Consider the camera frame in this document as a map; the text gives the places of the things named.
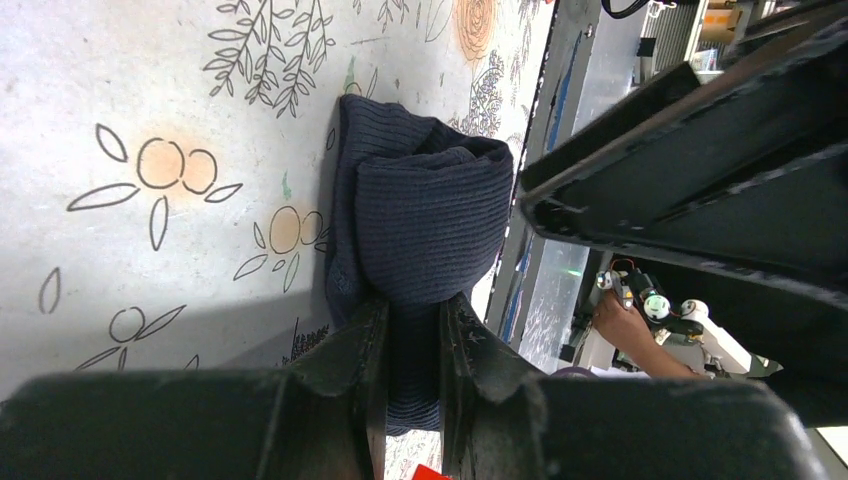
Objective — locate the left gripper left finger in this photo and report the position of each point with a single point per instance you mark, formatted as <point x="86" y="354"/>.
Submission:
<point x="323" y="416"/>

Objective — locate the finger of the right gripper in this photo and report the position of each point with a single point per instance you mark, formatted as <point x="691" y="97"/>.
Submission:
<point x="744" y="176"/>

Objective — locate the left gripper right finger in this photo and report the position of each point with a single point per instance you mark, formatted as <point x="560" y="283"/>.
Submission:
<point x="502" y="418"/>

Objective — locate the navy underwear beige waistband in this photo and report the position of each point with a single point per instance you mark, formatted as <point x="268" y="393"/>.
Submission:
<point x="419" y="213"/>

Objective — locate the operator bare hand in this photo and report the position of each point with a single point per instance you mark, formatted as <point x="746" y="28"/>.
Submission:
<point x="623" y="328"/>

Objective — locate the small red plastic piece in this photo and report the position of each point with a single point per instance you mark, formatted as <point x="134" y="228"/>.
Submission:
<point x="423" y="472"/>

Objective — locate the teleoperation leader device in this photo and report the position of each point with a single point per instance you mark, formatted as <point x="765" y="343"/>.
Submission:
<point x="683" y="329"/>

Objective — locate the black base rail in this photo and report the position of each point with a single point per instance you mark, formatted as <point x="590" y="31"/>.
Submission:
<point x="586" y="68"/>

